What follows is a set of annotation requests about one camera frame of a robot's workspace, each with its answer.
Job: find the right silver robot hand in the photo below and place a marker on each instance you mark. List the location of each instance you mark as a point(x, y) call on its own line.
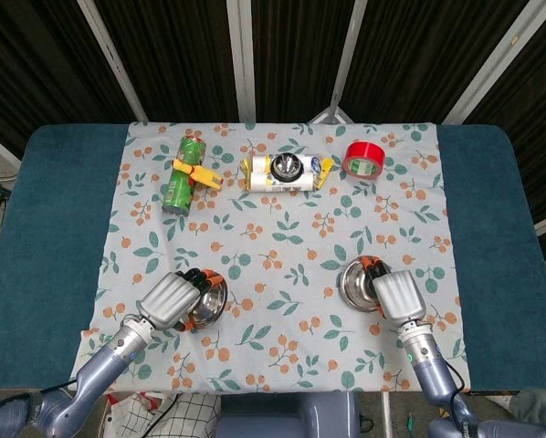
point(398, 296)

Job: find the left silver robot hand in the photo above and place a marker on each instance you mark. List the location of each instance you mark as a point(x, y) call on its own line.
point(168, 301)

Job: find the stainless steel bowl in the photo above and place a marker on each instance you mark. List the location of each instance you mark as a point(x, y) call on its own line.
point(357, 283)
point(209, 303)

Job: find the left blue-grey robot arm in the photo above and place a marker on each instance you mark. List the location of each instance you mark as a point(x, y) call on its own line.
point(99, 369)

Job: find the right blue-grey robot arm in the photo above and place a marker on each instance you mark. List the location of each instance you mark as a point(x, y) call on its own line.
point(430, 369)

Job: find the green cylindrical snack can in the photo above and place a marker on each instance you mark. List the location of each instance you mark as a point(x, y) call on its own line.
point(179, 196)

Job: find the white checkered bag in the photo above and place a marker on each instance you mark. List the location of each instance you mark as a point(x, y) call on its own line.
point(186, 417)

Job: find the white table leg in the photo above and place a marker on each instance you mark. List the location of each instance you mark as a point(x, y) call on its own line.
point(385, 415)

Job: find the floral orange fruit tablecloth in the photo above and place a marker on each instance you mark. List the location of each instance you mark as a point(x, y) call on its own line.
point(273, 237)

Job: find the yellow clip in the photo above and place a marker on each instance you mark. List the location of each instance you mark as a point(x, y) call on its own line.
point(200, 173)

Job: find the red adhesive tape roll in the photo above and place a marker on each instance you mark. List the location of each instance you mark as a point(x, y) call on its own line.
point(369, 150)

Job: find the teal table cover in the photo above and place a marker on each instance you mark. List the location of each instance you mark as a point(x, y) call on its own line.
point(54, 205)

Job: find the white yellow snack package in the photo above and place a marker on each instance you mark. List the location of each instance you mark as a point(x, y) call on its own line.
point(259, 180)

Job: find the blue-grey robot torso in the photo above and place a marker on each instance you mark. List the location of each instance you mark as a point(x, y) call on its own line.
point(286, 415)

